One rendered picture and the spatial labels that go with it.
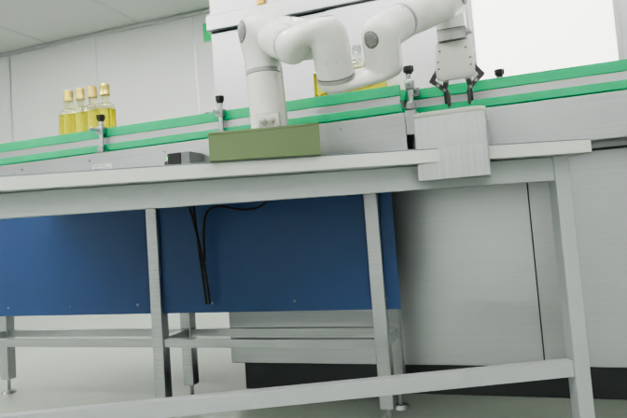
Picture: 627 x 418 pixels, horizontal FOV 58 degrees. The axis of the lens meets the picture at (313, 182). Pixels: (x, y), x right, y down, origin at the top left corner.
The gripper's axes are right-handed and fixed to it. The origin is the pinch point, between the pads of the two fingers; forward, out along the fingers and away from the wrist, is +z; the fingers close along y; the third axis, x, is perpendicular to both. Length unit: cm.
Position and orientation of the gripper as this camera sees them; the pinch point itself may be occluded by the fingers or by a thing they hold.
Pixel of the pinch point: (459, 98)
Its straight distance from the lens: 159.4
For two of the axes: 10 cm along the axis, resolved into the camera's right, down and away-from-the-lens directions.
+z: 1.6, 9.7, 1.8
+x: -3.2, 2.2, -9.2
